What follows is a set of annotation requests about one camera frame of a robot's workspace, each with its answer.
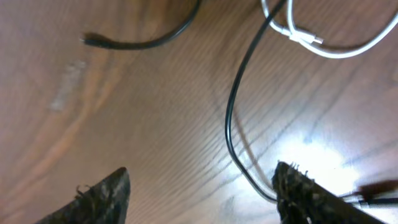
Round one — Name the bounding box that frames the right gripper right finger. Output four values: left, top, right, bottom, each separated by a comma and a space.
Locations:
272, 162, 383, 224

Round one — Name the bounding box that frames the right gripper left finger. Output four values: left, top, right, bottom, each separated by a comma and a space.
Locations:
38, 167, 131, 224

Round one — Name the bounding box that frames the white usb cable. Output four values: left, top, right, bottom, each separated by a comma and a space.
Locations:
260, 0, 398, 60

